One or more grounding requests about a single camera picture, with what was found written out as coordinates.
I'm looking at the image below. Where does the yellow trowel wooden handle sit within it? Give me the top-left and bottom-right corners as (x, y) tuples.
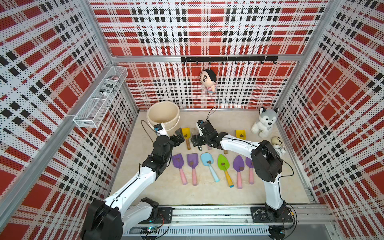
(182, 128), (191, 150)

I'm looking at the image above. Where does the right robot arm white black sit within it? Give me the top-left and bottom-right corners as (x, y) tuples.
(192, 120), (288, 220)

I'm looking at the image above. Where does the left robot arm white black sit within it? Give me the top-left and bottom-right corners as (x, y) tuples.
(80, 125), (185, 240)

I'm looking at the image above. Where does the purple square trowel far left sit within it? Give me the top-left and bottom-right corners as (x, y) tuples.
(172, 154), (188, 185)

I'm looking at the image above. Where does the light blue trowel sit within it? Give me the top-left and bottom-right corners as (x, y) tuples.
(201, 153), (220, 183)

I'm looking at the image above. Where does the cream plastic bucket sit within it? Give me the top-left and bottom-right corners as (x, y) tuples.
(147, 101), (181, 135)

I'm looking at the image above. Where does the purple pointed trowel rightmost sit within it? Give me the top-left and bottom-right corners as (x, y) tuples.
(246, 158), (254, 185)

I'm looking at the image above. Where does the cartoon boy plush doll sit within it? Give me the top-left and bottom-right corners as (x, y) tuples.
(200, 69), (217, 95)

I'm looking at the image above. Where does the husky plush toy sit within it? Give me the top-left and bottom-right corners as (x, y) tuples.
(251, 107), (280, 139)

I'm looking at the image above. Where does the skull alarm clock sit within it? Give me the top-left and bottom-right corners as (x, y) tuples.
(271, 136), (286, 157)

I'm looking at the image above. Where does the can on shelf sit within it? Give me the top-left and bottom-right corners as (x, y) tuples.
(99, 78), (118, 96)

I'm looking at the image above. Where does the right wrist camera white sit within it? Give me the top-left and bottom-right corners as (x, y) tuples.
(197, 120), (204, 129)

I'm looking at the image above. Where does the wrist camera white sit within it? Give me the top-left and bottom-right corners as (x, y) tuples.
(197, 120), (204, 129)
(154, 123), (169, 137)

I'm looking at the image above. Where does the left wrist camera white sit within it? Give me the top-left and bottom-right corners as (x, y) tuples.
(154, 123), (169, 137)

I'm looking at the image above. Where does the green pointed trowel yellow handle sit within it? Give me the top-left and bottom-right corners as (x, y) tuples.
(218, 154), (234, 188)

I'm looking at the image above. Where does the purple pointed trowel pink handle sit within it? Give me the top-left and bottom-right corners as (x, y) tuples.
(233, 155), (245, 190)

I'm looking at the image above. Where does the black hook rail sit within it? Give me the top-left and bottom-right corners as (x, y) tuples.
(181, 56), (279, 63)

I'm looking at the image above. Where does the clear wall shelf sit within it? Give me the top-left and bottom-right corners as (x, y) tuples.
(74, 66), (128, 129)

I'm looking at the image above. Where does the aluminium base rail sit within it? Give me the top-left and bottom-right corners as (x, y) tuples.
(86, 203), (337, 238)

